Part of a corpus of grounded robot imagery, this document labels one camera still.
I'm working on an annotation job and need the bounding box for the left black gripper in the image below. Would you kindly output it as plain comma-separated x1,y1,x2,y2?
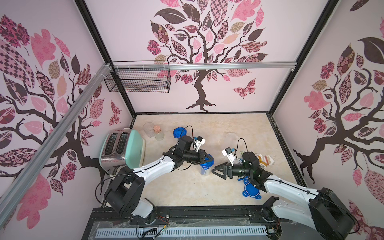
182,149,213,165

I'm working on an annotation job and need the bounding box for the blue lid container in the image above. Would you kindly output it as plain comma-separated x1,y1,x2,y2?
173,127,187,139
200,160,214,176

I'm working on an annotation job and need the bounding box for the detached blue container lid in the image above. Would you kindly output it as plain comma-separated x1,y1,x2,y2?
242,177,262,200

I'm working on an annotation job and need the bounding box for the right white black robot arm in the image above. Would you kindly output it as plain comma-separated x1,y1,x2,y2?
212,150,358,240

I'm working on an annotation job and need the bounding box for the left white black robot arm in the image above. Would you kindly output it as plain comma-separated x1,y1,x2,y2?
104,135,214,222

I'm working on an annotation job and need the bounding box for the small bottle cork lid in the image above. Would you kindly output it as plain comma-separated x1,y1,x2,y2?
154,125,165,141

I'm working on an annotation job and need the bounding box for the clear glass tumbler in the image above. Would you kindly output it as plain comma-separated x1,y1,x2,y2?
143,122,155,138

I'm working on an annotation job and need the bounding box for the mint chrome toaster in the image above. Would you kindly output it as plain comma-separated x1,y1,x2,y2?
99,128,146,175

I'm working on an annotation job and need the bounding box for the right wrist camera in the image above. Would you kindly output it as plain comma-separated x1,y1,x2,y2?
222,147,237,166

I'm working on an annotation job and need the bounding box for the white slotted cable duct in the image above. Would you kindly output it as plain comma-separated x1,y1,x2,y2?
94,226,268,240

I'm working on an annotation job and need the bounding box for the black wire basket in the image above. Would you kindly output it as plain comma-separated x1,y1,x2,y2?
104,60,172,93

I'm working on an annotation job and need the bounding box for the back aluminium rail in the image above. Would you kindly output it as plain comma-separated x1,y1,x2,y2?
114,62,297,71

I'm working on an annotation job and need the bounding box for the aluminium rail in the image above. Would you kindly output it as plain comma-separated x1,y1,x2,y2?
1,63,113,227
114,62,297,71

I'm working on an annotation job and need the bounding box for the black base frame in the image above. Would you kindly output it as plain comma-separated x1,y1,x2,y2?
82,205,286,240

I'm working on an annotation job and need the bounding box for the left aluminium rail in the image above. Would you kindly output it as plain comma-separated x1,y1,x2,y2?
1,63,113,227

